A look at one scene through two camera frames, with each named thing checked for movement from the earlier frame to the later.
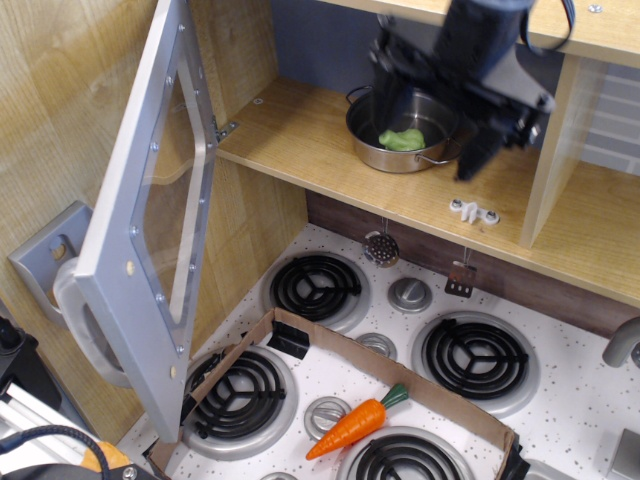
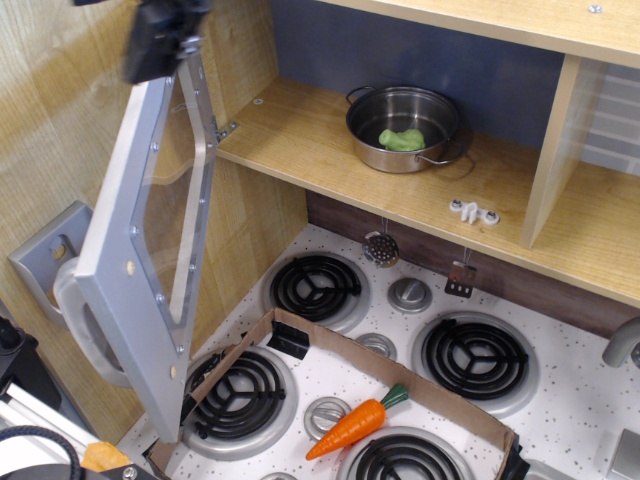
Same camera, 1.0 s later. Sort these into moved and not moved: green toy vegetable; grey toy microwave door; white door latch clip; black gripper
Moved: black gripper
Not moved: green toy vegetable; grey toy microwave door; white door latch clip
